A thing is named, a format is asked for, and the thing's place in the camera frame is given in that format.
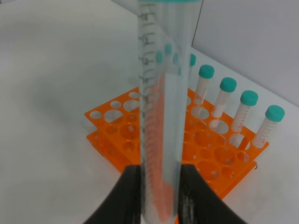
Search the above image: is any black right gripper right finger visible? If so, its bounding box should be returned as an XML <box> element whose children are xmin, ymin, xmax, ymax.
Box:
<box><xmin>178</xmin><ymin>164</ymin><xmax>245</xmax><ymax>224</ymax></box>

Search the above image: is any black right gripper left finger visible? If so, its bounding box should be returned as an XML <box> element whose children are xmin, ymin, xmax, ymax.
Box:
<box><xmin>85</xmin><ymin>165</ymin><xmax>141</xmax><ymax>224</ymax></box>

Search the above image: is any teal-capped test tube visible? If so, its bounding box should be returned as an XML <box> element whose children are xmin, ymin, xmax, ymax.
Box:
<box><xmin>137</xmin><ymin>0</ymin><xmax>202</xmax><ymax>224</ymax></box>

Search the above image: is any orange test tube rack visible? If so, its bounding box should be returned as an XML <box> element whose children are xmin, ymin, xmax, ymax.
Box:
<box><xmin>85</xmin><ymin>88</ymin><xmax>263</xmax><ymax>198</ymax></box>

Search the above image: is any second-row left tube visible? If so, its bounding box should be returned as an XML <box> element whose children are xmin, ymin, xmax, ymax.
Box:
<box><xmin>231</xmin><ymin>90</ymin><xmax>258</xmax><ymax>133</ymax></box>

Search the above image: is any back-row tube far right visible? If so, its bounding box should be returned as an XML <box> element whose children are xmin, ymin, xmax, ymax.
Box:
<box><xmin>252</xmin><ymin>105</ymin><xmax>285</xmax><ymax>148</ymax></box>

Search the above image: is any back-row tube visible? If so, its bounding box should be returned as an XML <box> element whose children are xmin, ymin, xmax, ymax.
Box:
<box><xmin>212</xmin><ymin>77</ymin><xmax>237</xmax><ymax>118</ymax></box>
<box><xmin>252</xmin><ymin>105</ymin><xmax>285</xmax><ymax>148</ymax></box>
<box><xmin>155</xmin><ymin>50</ymin><xmax>164</xmax><ymax>71</ymax></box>
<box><xmin>164</xmin><ymin>43</ymin><xmax>172</xmax><ymax>60</ymax></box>
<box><xmin>188</xmin><ymin>53</ymin><xmax>196</xmax><ymax>78</ymax></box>
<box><xmin>193</xmin><ymin>64</ymin><xmax>214</xmax><ymax>105</ymax></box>

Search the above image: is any back-row tube far left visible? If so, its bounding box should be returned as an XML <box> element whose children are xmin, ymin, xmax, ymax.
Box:
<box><xmin>155</xmin><ymin>50</ymin><xmax>164</xmax><ymax>71</ymax></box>

